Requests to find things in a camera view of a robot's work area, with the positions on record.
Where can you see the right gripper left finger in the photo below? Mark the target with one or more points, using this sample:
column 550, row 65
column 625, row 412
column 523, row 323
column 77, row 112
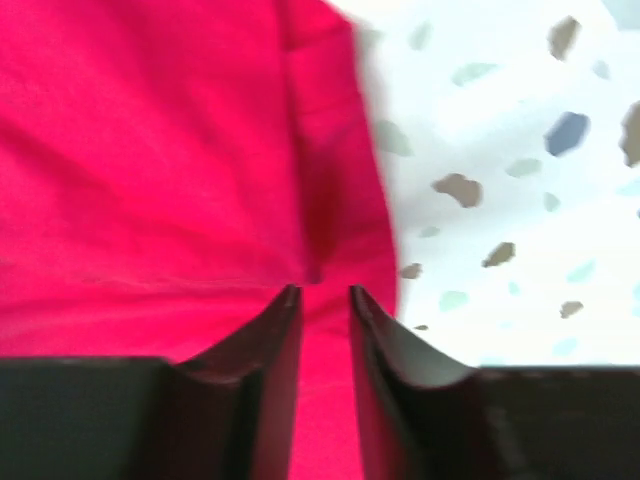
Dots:
column 226, row 413

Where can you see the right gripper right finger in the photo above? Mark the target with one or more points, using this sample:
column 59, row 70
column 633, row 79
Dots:
column 424, row 415

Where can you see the crimson pink t shirt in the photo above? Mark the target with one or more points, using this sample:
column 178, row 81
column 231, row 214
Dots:
column 168, row 166

